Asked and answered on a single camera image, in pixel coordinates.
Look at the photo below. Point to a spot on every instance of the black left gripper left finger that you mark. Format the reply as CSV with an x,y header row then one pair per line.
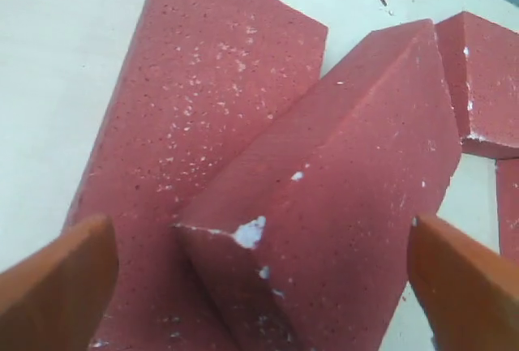
x,y
56,298

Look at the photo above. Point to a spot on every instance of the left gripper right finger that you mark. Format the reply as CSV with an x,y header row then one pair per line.
x,y
468,293

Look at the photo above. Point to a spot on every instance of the red brick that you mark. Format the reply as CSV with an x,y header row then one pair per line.
x,y
201,79
507,198
480,60

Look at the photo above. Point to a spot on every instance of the red brick diagonal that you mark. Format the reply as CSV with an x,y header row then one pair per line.
x,y
300,241

